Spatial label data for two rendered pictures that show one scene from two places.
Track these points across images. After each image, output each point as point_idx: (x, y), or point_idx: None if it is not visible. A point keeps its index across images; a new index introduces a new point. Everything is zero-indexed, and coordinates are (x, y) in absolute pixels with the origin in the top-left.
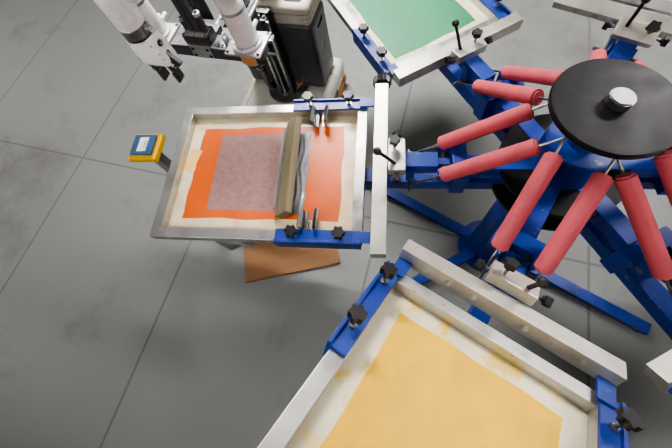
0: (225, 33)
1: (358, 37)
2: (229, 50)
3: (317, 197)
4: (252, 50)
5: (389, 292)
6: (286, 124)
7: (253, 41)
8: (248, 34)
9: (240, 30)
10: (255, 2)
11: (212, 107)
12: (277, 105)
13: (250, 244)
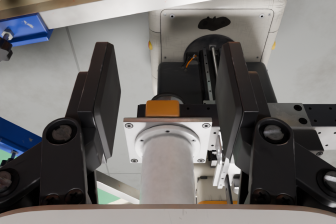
0: (218, 158)
1: (20, 151)
2: (202, 128)
3: None
4: (143, 133)
5: None
6: None
7: (143, 151)
8: (144, 168)
9: (152, 180)
10: (216, 181)
11: None
12: (85, 21)
13: None
